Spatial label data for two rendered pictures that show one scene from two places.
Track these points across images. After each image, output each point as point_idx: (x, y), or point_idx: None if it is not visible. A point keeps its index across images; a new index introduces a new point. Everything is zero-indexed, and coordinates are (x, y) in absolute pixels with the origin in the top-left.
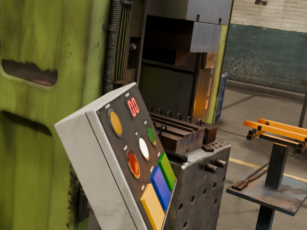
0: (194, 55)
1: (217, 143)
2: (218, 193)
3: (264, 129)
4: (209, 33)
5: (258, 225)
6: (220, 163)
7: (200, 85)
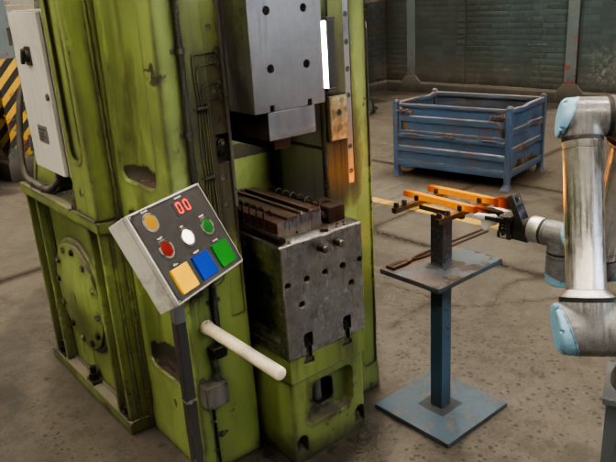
0: (318, 128)
1: (343, 222)
2: (354, 273)
3: (423, 199)
4: (295, 117)
5: (433, 309)
6: (336, 242)
7: (332, 159)
